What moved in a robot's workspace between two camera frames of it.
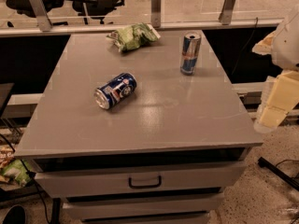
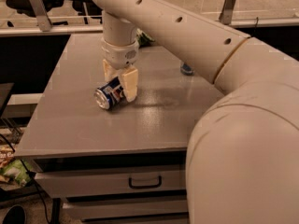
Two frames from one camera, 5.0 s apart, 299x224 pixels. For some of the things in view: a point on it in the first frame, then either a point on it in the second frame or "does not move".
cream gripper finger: x=265 y=46 -> x=118 y=57
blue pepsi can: x=113 y=91 does not move
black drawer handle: x=136 y=187 does not move
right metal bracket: x=225 y=14 does not move
